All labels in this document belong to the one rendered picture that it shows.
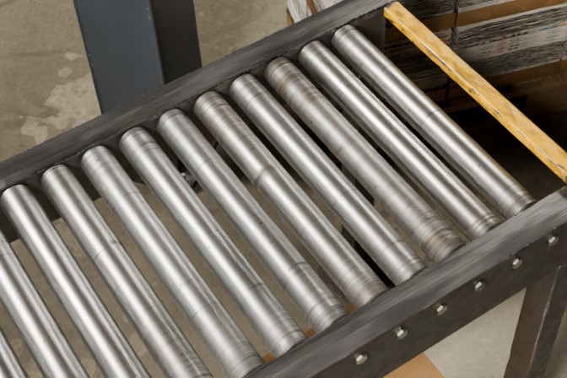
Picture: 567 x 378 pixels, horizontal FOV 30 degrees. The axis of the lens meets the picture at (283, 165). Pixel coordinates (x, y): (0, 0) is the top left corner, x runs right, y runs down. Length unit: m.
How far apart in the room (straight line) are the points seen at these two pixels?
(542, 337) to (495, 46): 0.90
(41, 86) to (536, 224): 1.68
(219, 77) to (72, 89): 1.21
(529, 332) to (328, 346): 0.51
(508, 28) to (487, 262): 1.08
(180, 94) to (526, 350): 0.71
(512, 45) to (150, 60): 0.83
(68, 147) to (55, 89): 1.25
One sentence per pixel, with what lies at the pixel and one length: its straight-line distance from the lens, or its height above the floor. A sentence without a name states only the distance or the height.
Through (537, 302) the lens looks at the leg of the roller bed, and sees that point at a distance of 1.69.
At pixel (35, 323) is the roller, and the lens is 1.41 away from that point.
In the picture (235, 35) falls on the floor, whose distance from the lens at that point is 2.88.
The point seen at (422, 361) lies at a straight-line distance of 2.25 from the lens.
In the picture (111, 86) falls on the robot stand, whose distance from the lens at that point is 2.39.
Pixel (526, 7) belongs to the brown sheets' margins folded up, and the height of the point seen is 0.39.
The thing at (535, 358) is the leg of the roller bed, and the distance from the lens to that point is 1.81.
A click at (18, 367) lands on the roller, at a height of 0.79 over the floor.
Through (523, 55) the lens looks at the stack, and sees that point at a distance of 2.51.
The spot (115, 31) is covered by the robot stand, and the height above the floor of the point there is 0.46.
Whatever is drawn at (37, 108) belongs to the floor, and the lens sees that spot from 2.78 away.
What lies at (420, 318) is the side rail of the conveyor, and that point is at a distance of 1.39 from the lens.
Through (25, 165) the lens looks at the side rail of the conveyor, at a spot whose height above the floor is 0.80.
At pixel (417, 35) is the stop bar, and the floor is 0.82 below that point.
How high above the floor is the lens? 1.96
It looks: 50 degrees down
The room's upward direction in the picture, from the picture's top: 3 degrees counter-clockwise
